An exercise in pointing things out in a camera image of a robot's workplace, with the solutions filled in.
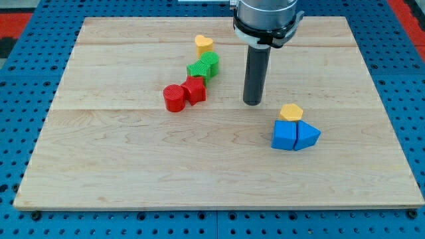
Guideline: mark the red cylinder block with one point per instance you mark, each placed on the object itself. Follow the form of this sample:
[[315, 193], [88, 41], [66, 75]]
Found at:
[[174, 97]]

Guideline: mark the wooden board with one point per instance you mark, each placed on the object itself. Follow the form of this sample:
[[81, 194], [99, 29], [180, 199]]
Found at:
[[109, 143]]

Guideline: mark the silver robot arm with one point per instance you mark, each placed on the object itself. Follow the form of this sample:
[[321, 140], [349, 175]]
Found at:
[[265, 14]]

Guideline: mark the green star block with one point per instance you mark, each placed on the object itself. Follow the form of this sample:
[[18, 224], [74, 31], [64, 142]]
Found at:
[[200, 69]]

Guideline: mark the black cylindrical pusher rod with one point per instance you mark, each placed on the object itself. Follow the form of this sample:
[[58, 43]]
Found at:
[[255, 75]]

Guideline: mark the blue triangle block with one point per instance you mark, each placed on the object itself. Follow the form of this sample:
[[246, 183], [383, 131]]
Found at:
[[307, 135]]

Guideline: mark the red star block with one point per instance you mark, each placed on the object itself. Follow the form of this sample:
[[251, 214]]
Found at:
[[194, 89]]

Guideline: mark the blue cube block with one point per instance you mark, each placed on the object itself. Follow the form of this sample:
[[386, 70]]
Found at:
[[284, 135]]

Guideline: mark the yellow heart block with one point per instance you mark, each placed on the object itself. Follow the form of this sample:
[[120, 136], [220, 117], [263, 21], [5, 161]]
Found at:
[[203, 44]]

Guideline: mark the green cylinder block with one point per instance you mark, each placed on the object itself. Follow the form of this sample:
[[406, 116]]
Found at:
[[212, 59]]

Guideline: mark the yellow hexagon block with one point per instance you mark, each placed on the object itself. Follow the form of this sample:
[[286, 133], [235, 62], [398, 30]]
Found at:
[[290, 112]]

